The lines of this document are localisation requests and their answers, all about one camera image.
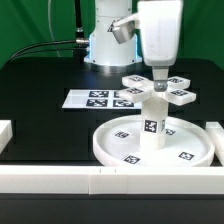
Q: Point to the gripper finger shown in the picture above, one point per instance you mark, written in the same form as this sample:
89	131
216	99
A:
160	78

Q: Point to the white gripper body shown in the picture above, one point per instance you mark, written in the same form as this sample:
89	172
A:
160	24

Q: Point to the white cross-shaped table base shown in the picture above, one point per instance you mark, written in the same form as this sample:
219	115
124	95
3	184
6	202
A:
140	89

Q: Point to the white round table top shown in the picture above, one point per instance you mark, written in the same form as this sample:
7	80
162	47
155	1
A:
117	143

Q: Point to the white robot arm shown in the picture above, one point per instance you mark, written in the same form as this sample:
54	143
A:
123	38

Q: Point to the white right fence block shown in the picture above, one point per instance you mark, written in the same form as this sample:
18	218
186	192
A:
215	133

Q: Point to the white fence block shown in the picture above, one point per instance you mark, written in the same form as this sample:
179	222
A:
5	133
215	133

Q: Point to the black vertical pole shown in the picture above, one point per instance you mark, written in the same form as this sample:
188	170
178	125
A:
78	19

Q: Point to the white marker sheet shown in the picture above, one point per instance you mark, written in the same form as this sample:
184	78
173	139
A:
97	99

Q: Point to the white left fence block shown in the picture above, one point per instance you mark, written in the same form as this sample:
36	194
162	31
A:
5	133

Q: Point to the white front fence rail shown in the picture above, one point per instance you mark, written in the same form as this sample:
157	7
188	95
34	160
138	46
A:
110	180

